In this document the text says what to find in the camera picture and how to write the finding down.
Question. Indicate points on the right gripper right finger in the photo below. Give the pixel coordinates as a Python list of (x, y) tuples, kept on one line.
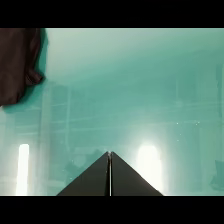
[(126, 181)]

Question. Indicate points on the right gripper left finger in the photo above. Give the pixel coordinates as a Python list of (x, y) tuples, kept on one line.
[(95, 181)]

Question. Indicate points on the dark garment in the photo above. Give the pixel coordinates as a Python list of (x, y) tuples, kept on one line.
[(16, 63)]

